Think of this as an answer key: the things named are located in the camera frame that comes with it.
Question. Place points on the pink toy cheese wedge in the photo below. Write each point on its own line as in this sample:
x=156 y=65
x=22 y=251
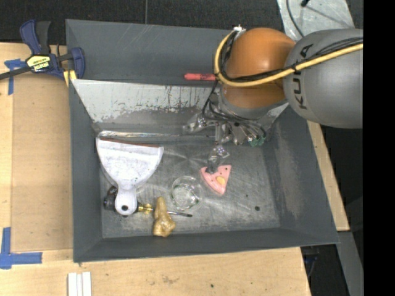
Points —
x=217 y=183

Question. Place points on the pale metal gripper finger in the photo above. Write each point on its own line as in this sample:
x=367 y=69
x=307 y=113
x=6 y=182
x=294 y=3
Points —
x=218 y=152
x=200 y=122

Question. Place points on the clear glass cup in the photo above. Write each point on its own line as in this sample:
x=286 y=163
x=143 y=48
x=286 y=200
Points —
x=185 y=195

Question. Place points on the white dustpan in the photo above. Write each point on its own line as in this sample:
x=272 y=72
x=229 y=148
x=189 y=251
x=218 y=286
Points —
x=129 y=165

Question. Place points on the grey metal bin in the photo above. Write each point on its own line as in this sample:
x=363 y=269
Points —
x=247 y=202

